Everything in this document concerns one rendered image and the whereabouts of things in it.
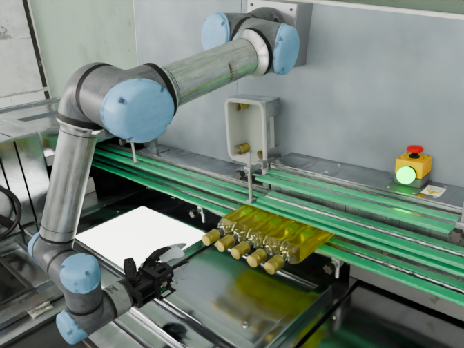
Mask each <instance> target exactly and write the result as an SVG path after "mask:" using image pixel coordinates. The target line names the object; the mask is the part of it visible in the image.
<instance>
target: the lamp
mask: <svg viewBox="0 0 464 348"><path fill-rule="evenodd" d="M396 177H397V179H398V181H399V182H401V183H403V184H409V183H411V182H413V181H414V180H415V179H416V171H415V169H414V168H413V167H411V166H403V167H401V168H400V169H399V170H398V171H397V174H396Z"/></svg>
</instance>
